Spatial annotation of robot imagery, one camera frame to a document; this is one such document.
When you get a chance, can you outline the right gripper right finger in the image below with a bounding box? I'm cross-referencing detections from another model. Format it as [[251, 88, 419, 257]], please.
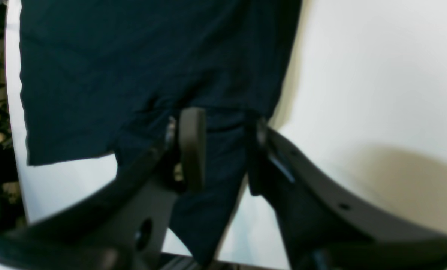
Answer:
[[246, 117, 447, 270]]

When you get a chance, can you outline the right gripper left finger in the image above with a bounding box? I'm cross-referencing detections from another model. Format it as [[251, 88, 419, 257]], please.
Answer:
[[0, 108, 206, 270]]

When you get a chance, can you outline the black T-shirt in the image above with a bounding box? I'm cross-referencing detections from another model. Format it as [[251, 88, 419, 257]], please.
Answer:
[[20, 0, 302, 266]]

